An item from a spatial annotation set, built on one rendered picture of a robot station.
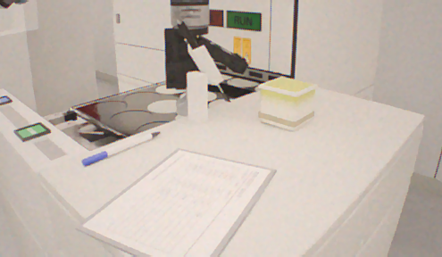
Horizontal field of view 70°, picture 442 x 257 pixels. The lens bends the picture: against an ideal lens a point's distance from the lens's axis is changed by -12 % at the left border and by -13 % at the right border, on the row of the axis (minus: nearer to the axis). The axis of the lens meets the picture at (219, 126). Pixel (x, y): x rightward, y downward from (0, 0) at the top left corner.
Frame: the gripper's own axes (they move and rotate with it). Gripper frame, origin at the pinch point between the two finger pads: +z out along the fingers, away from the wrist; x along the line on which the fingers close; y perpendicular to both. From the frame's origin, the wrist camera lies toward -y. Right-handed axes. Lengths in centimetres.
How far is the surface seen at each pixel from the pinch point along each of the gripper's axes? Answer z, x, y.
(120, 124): 1.4, -4.2, 17.9
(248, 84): -1.9, -20.4, -14.1
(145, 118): 1.4, -7.3, 12.7
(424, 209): 91, -69, -138
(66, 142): -4.7, 17.6, 23.7
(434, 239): 91, -42, -126
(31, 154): -4.7, 21.7, 28.5
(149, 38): -10, -56, 14
